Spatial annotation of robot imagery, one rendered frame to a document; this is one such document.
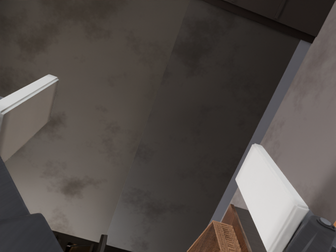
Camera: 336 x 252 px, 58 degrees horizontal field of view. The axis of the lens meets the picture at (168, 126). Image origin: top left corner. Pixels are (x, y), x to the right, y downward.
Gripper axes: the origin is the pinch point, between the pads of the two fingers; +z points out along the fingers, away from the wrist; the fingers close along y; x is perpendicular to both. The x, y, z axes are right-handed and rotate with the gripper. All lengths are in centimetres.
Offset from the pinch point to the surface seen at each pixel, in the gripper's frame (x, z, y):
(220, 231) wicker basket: -107, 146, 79
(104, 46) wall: -42, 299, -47
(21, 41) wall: -65, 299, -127
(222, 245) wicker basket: -107, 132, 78
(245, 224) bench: -102, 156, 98
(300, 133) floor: -46, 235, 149
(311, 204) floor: -82, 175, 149
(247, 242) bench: -101, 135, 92
